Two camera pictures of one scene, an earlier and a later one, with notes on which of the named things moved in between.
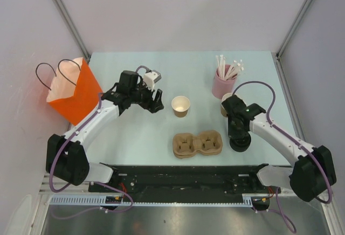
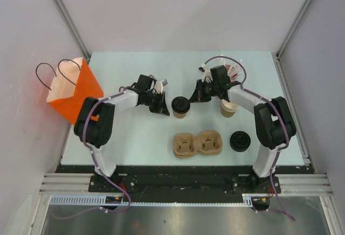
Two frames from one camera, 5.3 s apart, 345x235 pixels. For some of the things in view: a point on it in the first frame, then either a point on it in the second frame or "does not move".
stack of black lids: (241, 144) does not move
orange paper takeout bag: (74, 91) does not move
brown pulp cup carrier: (185, 145) does not move
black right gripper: (232, 133) to (198, 96)
